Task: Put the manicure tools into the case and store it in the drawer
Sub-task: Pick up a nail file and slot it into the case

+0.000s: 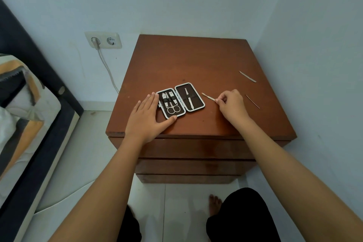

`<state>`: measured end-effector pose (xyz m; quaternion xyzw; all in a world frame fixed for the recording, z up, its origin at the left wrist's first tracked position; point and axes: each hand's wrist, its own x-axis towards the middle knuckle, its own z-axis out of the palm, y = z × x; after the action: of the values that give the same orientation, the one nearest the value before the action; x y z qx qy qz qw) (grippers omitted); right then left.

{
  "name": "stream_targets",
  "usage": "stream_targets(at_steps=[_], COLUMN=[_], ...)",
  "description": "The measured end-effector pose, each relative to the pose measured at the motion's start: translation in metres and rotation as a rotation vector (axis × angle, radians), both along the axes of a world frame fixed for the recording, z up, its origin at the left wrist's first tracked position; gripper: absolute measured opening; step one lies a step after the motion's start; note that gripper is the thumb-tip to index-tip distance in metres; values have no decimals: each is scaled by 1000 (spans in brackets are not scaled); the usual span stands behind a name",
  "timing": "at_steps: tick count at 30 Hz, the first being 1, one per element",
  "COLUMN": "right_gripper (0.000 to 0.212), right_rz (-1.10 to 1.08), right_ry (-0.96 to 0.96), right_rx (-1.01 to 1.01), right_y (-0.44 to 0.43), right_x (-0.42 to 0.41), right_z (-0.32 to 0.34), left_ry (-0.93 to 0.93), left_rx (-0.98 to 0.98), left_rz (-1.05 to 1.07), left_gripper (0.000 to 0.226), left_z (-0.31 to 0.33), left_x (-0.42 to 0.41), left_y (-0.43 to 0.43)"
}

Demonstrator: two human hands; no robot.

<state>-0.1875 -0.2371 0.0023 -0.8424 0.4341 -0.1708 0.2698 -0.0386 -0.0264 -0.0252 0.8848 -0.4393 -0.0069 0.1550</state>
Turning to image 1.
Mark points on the silver nail file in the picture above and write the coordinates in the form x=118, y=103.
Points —
x=247, y=76

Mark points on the checkered manicure kit case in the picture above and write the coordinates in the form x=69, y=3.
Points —
x=196, y=97

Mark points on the slim metal tweezers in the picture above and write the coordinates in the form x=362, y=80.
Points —
x=208, y=96

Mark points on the small silver scissors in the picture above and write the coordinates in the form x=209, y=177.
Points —
x=169, y=102

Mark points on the person's right forearm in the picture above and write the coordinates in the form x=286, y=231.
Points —
x=289, y=176

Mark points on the person's left leg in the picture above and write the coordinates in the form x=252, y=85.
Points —
x=130, y=227

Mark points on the small silver nail clipper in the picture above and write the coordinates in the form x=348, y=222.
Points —
x=172, y=95

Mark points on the person's right hand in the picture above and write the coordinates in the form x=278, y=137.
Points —
x=234, y=107

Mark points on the round beige bolt cap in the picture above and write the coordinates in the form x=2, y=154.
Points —
x=61, y=90

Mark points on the silver cuticle pusher tool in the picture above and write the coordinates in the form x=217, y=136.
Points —
x=189, y=101

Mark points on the dark blue bed frame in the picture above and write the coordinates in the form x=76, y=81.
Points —
x=17, y=46

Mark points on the brown wooden nightstand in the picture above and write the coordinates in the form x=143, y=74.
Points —
x=198, y=149
x=198, y=51

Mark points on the striped bedding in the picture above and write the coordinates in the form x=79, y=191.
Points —
x=14, y=68

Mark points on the person's right leg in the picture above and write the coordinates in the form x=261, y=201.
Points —
x=244, y=216

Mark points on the person's left hand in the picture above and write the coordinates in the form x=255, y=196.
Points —
x=144, y=122

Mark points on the person's left forearm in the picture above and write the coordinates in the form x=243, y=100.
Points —
x=105, y=193

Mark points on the person's leg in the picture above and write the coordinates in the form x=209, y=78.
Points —
x=130, y=227
x=244, y=216

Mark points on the white double wall socket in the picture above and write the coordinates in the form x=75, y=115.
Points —
x=112, y=41

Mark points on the thin metal cuticle pusher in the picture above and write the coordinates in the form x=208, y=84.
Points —
x=252, y=101

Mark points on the large silver nail clipper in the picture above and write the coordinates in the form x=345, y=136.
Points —
x=164, y=97

